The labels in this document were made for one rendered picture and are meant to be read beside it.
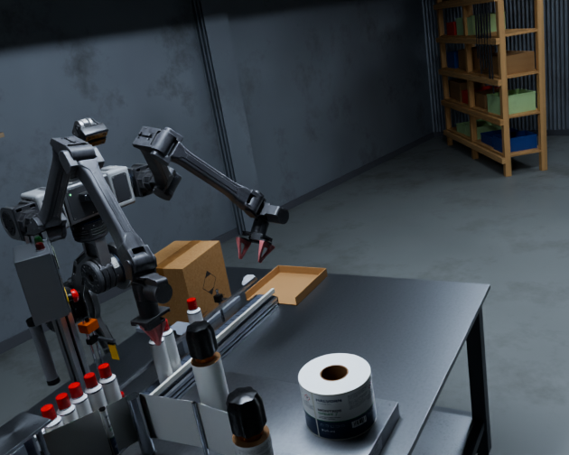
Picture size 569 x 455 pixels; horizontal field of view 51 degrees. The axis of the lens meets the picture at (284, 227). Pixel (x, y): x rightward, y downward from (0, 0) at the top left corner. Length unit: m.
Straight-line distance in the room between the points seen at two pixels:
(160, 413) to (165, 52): 4.31
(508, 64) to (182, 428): 5.81
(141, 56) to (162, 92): 0.36
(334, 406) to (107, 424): 0.61
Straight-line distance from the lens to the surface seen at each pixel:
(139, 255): 1.68
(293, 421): 1.78
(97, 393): 1.86
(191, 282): 2.41
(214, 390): 1.79
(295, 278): 2.77
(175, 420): 1.70
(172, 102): 5.64
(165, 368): 2.05
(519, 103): 7.01
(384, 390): 1.93
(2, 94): 4.86
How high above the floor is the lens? 1.93
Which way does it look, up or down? 18 degrees down
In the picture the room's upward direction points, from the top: 10 degrees counter-clockwise
